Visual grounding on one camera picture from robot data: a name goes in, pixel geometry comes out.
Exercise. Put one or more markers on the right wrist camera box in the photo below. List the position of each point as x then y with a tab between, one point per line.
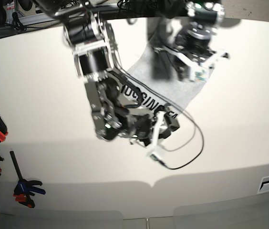
155	156

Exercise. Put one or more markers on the grey T-shirt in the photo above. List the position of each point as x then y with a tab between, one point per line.
157	75

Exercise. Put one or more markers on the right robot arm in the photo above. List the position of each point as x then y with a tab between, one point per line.
111	94

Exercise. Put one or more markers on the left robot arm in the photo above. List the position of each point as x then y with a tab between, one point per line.
204	17

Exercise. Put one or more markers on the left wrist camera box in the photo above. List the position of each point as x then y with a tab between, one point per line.
199	73

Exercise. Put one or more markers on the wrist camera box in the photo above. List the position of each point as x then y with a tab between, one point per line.
199	73
155	156

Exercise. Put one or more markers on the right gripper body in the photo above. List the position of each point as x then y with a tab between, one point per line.
145	125

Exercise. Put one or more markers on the blue black bar clamp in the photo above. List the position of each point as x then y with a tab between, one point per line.
25	189

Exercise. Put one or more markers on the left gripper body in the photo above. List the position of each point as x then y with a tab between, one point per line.
190	50

